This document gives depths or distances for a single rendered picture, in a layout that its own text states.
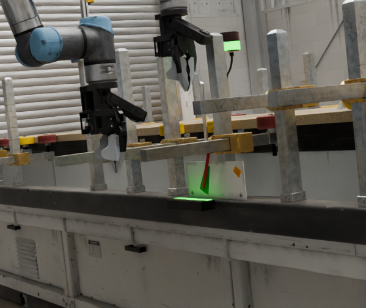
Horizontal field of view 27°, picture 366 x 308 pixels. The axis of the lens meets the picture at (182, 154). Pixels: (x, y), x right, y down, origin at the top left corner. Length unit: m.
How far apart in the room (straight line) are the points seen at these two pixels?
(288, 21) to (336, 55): 1.12
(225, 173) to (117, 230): 0.72
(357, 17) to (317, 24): 10.10
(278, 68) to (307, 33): 10.08
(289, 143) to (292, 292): 0.61
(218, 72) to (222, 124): 0.14
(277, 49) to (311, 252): 0.49
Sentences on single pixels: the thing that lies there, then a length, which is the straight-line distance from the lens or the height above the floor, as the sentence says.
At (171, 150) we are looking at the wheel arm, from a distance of 1.88.
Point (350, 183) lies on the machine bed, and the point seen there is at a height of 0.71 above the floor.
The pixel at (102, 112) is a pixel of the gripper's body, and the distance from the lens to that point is 1.77.
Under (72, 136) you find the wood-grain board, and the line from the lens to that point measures 3.24.
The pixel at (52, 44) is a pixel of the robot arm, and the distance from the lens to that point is 1.73.
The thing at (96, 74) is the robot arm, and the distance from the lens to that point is 1.78.
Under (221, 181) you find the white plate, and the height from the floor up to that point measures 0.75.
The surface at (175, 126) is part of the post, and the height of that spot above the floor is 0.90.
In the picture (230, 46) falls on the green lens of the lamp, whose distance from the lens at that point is 2.05.
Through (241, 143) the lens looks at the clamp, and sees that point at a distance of 1.96.
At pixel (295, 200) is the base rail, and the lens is 1.83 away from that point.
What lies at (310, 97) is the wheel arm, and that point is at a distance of 1.48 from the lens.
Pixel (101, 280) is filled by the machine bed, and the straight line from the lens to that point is 3.33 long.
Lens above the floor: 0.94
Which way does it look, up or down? 3 degrees down
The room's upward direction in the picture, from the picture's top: 6 degrees counter-clockwise
